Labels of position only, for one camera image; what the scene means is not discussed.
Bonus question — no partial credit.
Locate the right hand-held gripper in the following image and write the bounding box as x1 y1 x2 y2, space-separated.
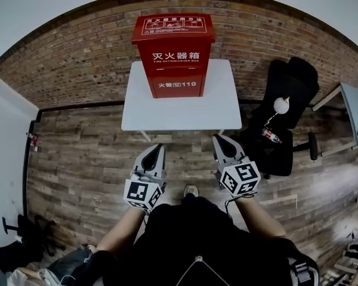
212 133 262 197

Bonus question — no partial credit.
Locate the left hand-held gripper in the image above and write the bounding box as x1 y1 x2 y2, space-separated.
124 143 168 213

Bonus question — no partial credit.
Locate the red fire extinguisher box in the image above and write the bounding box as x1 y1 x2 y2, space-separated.
131 13 216 100

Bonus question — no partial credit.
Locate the person's right forearm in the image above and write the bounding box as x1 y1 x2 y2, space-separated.
226 194 288 240

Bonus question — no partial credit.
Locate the person's left forearm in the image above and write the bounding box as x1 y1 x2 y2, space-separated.
95 204 150 254

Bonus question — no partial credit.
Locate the clear plastic bottle red label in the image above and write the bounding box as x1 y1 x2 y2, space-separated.
261 128 283 145

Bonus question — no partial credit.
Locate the person's grey shoe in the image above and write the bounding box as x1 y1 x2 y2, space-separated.
183 184 199 198

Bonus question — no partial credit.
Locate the white square table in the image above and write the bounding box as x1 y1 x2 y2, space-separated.
121 58 243 143

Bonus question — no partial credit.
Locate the white round ball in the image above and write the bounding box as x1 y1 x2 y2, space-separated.
273 97 291 114

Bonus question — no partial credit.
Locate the person's black clothing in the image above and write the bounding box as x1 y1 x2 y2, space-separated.
74 193 320 286

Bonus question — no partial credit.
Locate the black office chair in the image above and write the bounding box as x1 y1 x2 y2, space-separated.
230 56 321 179

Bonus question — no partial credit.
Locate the grey side table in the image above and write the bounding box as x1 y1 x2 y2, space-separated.
312 81 358 157

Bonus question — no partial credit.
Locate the black metal stand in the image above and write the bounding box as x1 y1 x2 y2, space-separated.
1 214 66 257

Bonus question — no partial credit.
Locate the pile of dark equipment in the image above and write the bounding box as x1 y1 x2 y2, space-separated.
320 227 358 286

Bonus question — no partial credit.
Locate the black bag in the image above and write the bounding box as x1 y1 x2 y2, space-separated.
0 240 46 275

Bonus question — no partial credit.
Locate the white plastic bag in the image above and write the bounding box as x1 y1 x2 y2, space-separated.
5 266 62 286

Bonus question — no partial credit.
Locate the small red wall fixture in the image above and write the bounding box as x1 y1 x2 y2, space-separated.
26 132 40 153

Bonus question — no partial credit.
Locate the grey backpack strap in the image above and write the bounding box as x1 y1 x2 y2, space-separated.
288 256 319 286

